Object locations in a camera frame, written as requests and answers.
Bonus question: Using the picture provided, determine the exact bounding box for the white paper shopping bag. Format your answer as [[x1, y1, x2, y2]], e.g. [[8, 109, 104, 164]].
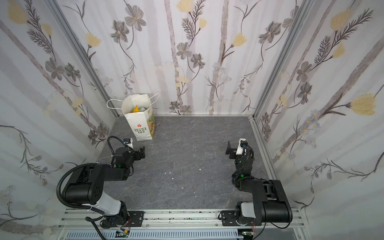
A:
[[107, 93, 160, 141]]

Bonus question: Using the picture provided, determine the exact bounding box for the yellow snack packet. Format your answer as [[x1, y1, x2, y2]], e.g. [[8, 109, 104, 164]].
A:
[[130, 105, 140, 113]]

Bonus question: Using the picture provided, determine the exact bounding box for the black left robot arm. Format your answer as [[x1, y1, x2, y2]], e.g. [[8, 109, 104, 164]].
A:
[[56, 147, 146, 229]]

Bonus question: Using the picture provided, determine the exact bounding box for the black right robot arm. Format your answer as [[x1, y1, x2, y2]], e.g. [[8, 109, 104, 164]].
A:
[[219, 139, 293, 227]]

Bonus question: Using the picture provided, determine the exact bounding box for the small green circuit board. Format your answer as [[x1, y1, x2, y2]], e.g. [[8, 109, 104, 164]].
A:
[[115, 230, 130, 238]]

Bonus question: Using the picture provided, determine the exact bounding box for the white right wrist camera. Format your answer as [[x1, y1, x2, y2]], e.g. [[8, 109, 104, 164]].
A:
[[238, 138, 248, 151]]

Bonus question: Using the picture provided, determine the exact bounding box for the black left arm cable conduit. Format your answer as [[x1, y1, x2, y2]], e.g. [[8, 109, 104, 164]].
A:
[[56, 163, 106, 211]]

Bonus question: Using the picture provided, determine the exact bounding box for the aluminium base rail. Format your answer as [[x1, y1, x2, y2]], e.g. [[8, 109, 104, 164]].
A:
[[58, 209, 310, 240]]

